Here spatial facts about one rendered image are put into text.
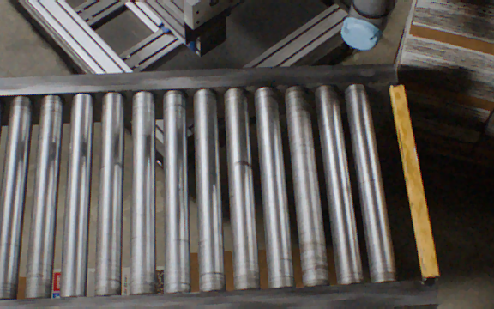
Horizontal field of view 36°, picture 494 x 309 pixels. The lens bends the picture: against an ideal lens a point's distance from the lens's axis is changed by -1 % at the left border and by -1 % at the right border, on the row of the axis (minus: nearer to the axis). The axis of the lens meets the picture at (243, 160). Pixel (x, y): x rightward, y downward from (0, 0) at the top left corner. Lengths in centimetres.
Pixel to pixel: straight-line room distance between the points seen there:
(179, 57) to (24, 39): 65
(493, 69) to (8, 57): 162
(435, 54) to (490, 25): 19
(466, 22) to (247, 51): 77
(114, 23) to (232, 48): 39
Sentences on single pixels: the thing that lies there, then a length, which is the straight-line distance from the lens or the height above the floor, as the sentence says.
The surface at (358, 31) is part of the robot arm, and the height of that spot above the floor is 102.
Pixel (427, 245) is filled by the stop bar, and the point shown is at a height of 82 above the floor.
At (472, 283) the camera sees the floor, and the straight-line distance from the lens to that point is 239.
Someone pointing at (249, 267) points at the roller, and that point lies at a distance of 144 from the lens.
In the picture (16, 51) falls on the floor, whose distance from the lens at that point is 280.
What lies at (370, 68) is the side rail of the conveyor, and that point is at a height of 80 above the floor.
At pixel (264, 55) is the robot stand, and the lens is 240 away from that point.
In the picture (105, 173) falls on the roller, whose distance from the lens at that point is 154.
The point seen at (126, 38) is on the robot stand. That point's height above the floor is 21.
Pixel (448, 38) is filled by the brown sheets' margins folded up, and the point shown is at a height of 63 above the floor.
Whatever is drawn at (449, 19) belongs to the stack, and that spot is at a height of 69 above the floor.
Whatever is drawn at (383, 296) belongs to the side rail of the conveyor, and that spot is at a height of 80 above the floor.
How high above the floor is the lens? 214
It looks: 61 degrees down
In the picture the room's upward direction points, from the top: 2 degrees clockwise
